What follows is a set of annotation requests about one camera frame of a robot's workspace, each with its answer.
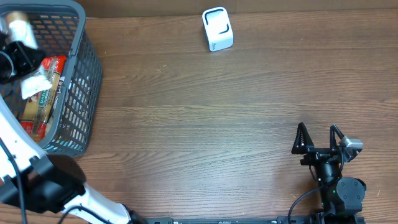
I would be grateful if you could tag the grey plastic shopping basket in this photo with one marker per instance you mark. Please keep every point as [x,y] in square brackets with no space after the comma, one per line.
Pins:
[59,29]

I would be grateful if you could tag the orange spaghetti pasta package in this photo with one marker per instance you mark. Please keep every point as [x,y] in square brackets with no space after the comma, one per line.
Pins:
[37,117]

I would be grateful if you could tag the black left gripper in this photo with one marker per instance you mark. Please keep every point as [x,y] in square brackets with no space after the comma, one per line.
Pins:
[16,57]

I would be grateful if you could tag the white barcode scanner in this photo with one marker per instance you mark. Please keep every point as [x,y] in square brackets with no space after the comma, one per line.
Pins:
[218,30]

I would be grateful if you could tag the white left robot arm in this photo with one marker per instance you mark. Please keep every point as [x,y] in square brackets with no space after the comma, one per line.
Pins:
[40,182]

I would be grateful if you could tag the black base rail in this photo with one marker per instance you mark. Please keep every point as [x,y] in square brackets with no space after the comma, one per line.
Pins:
[278,220]

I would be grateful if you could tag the white tube with gold cap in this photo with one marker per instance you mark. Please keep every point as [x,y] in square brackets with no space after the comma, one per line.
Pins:
[20,29]

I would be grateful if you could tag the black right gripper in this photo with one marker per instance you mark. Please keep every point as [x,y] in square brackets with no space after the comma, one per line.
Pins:
[321,152]

